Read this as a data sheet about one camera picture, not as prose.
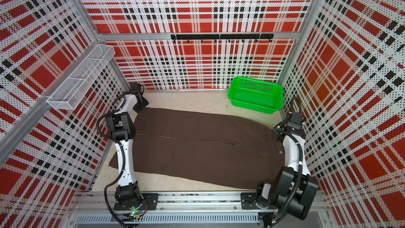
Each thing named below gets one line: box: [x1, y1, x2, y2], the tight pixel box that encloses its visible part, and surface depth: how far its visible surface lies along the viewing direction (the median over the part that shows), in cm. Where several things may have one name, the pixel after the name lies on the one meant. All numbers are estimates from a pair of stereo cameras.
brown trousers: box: [109, 108, 285, 190], surface depth 93 cm
